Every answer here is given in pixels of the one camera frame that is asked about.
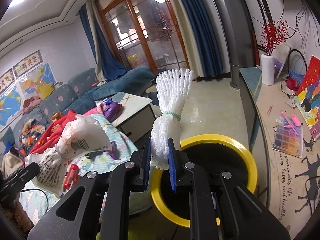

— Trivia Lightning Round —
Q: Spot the purple clothes pile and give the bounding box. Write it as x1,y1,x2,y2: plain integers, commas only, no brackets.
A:
97,98,123,122

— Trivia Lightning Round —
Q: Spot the silver tower air conditioner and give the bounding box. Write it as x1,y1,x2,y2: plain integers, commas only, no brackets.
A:
213,0,254,90

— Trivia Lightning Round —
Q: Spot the white marble coffee table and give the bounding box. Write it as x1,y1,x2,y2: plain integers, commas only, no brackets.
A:
111,92,156,142

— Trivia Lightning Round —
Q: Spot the framed embroidery picture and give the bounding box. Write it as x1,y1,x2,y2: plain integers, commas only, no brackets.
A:
13,50,43,77

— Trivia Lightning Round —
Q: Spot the clear printed plastic bag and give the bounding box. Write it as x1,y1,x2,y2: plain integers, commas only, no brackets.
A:
25,114,112,195

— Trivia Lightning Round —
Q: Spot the red blanket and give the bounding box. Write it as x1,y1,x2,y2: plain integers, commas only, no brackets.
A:
31,110,76,154

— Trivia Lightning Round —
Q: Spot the hello kitty bed sheet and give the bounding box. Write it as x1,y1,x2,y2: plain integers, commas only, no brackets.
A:
18,113,153,225

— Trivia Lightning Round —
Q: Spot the white ribbed vase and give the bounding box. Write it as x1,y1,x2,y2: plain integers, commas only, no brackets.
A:
261,54,275,86

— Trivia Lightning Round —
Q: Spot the blue grey sofa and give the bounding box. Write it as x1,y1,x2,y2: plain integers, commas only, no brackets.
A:
1,66,155,146

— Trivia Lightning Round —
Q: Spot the yellow rim trash bin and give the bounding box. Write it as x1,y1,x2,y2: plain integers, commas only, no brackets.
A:
150,133,258,228

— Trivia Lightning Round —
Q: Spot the blue curtain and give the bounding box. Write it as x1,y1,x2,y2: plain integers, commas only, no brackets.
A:
182,0,223,77
79,0,127,82

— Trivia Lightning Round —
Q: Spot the china wall map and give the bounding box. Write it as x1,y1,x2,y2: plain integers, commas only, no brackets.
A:
18,63,57,100

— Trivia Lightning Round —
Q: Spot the white foam fruit net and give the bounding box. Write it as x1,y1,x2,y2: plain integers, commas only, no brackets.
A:
151,68,193,170

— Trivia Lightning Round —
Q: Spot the red snack tube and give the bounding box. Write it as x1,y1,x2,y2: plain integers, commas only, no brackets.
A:
63,164,79,190

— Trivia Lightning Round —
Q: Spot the world wall map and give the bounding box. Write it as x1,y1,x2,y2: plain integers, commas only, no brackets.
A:
0,83,24,131

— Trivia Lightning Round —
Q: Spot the colourful diamond painting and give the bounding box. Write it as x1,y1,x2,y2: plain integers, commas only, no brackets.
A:
294,56,320,141

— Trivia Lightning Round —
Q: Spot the bead organiser tray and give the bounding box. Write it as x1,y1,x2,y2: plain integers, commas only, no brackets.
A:
272,115,303,158

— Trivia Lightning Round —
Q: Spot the wooden glass sliding door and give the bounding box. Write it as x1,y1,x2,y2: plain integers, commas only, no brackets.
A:
95,0,189,74

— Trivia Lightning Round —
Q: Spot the blue right curtain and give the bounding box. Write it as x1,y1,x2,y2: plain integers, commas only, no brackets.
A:
182,0,223,77

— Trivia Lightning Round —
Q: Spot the blue left curtain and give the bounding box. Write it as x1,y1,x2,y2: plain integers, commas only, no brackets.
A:
79,0,127,82

